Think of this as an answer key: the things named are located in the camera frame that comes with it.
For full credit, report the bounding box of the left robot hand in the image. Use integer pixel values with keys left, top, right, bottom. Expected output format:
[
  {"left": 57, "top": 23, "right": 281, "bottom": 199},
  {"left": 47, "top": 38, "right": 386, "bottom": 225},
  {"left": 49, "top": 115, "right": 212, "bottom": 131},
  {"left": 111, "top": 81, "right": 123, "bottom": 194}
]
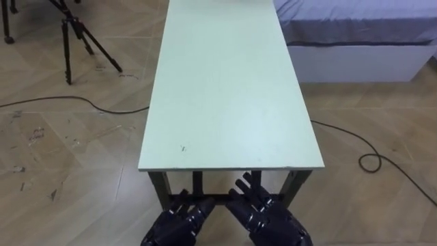
[{"left": 140, "top": 189, "right": 216, "bottom": 246}]

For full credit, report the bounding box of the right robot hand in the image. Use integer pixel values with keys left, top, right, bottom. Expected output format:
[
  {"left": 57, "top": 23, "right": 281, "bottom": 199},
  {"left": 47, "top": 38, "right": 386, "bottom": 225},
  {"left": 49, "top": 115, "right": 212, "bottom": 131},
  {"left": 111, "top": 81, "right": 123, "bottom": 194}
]
[{"left": 225, "top": 172, "right": 314, "bottom": 246}]

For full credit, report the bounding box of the white desk with black legs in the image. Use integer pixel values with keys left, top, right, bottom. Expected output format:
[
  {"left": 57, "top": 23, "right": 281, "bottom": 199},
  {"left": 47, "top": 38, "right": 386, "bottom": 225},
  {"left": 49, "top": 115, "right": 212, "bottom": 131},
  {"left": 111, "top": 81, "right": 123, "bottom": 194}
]
[{"left": 137, "top": 0, "right": 326, "bottom": 211}]

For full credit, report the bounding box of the grey bed with white base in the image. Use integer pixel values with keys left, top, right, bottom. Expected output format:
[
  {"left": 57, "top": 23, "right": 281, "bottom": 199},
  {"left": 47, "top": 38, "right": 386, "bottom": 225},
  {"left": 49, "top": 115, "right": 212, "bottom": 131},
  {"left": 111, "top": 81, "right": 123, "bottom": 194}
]
[{"left": 272, "top": 0, "right": 437, "bottom": 83}]

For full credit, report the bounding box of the black stand leg with foot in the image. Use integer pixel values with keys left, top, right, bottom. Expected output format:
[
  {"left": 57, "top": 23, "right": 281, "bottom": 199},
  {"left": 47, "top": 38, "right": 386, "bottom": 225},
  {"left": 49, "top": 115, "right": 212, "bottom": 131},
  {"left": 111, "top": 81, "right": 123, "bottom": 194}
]
[{"left": 1, "top": 0, "right": 19, "bottom": 45}]

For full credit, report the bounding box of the black floor cable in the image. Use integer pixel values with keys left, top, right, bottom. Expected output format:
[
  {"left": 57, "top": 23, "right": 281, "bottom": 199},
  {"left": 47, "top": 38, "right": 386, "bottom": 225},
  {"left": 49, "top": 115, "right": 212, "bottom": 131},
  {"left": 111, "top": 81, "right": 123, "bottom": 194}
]
[{"left": 0, "top": 96, "right": 437, "bottom": 208}]

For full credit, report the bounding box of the black camera tripod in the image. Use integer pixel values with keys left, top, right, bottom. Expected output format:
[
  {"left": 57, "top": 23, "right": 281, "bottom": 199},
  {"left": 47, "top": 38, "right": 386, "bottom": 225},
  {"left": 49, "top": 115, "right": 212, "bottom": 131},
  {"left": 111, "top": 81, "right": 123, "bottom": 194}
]
[{"left": 47, "top": 0, "right": 124, "bottom": 86}]

